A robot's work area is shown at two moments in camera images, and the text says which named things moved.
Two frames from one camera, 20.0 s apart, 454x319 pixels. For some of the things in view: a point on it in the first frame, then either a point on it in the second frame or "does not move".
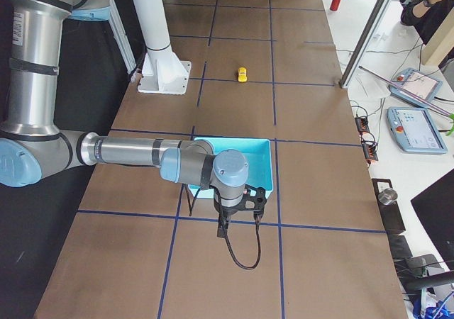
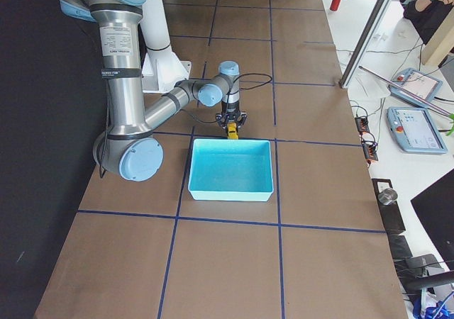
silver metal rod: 408,91 does not move
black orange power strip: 362,125 does not move
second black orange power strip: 369,152 does not move
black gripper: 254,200 to 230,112
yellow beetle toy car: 242,74 to 232,130
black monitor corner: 435,207 does not move
